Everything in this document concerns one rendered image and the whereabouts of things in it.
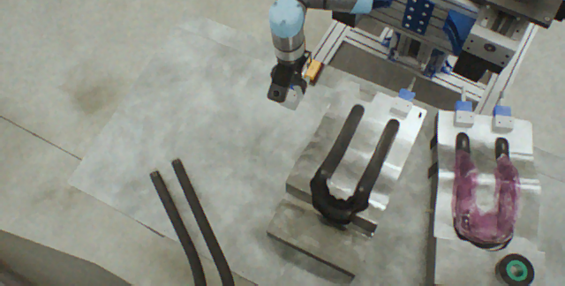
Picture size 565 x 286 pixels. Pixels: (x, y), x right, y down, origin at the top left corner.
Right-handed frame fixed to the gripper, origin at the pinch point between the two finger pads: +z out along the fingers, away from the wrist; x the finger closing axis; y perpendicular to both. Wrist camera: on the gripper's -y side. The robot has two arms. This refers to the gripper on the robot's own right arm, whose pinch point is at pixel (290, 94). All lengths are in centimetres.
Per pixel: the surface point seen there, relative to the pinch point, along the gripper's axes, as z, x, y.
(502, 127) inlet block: 7, -57, 19
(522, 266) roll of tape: 0, -70, -18
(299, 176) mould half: 1.4, -12.7, -20.0
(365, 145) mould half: 6.6, -24.5, -2.5
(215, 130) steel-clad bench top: 14.9, 19.5, -14.0
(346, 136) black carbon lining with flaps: 7.1, -18.5, -2.2
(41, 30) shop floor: 95, 172, 20
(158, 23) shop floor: 95, 112, 52
